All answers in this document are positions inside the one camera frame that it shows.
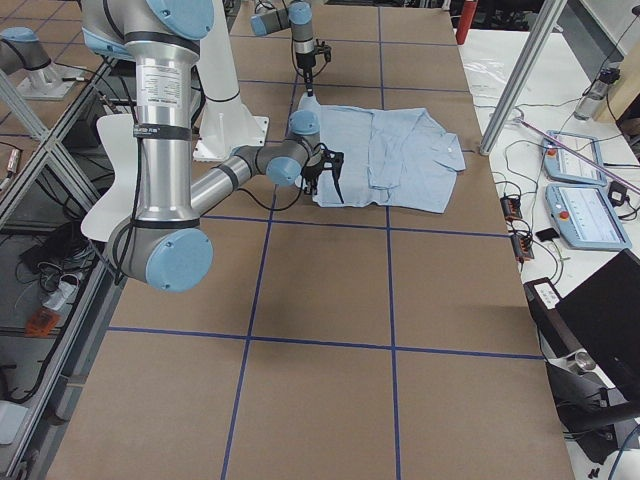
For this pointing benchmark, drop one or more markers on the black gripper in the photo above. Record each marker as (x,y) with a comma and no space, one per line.
(305,62)
(313,172)

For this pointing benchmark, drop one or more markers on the light blue button-up shirt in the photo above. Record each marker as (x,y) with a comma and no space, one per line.
(401,158)

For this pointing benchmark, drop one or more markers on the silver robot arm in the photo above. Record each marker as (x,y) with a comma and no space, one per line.
(188,141)
(297,17)

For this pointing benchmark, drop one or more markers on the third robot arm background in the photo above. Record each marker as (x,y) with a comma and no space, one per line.
(21,50)

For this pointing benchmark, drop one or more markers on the red cylinder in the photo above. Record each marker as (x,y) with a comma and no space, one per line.
(466,20)

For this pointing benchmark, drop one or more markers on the clear plastic bag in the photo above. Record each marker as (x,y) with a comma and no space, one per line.
(486,77)

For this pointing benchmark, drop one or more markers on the white plastic chair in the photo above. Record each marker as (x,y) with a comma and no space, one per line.
(112,212)

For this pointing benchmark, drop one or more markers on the far teach pendant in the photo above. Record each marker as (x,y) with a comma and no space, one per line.
(562,166)

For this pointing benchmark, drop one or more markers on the teach pendant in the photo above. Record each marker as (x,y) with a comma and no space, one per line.
(562,166)
(584,217)

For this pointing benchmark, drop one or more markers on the near teach pendant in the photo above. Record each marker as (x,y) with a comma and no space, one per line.
(584,217)

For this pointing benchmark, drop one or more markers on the water bottle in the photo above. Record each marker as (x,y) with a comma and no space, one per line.
(596,93)

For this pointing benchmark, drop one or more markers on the orange box under table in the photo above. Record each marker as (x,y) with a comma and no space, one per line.
(41,323)

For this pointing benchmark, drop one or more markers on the black laptop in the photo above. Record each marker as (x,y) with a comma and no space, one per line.
(601,315)

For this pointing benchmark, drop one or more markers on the purple reacher stick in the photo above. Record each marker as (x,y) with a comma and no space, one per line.
(555,141)

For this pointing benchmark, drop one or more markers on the black camera mount wrist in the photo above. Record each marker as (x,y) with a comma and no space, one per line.
(324,50)
(331,160)

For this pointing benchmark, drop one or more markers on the white central column mount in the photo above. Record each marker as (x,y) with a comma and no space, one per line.
(226,122)

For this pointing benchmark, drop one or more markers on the aluminium frame post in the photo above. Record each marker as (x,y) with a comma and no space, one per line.
(536,40)

